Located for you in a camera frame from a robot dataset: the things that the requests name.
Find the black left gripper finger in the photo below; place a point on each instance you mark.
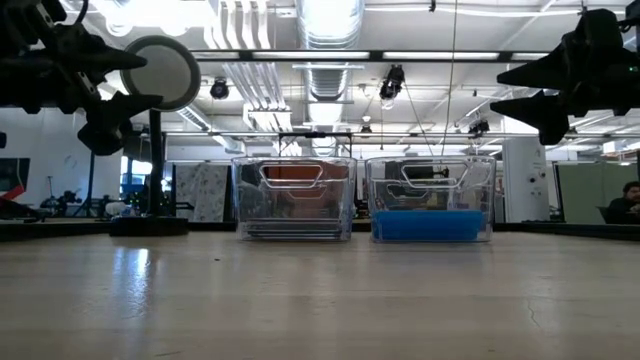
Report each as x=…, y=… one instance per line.
x=107, y=130
x=100, y=57

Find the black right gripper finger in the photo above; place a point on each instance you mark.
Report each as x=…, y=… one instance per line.
x=545, y=110
x=550, y=72

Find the blue jewel case white logo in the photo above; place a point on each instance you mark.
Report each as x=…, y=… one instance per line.
x=427, y=215

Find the black tripod stand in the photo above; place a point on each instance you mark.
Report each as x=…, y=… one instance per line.
x=91, y=175

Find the black desk lamp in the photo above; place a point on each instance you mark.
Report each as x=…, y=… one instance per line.
x=160, y=72

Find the white column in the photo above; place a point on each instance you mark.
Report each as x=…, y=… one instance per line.
x=522, y=180

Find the patterned fabric panel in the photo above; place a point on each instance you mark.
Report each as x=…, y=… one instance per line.
x=205, y=190

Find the black device red stripe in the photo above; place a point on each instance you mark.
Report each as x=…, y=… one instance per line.
x=15, y=207

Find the person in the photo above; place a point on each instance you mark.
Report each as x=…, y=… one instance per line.
x=625, y=207

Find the clear plastic bin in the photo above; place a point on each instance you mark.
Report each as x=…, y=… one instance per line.
x=380, y=195
x=250, y=200

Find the black overhead rig bar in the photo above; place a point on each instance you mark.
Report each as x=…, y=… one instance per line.
x=375, y=55

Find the orange box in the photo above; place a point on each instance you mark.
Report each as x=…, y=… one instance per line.
x=335, y=175

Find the black ceiling camera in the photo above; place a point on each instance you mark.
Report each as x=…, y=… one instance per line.
x=392, y=82
x=478, y=128
x=220, y=89

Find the green partition wall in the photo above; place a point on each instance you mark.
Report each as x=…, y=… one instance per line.
x=575, y=192

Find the black aluminium table frame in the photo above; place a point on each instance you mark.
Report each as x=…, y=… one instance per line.
x=50, y=228

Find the silver ventilation duct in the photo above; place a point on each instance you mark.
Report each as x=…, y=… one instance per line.
x=330, y=40

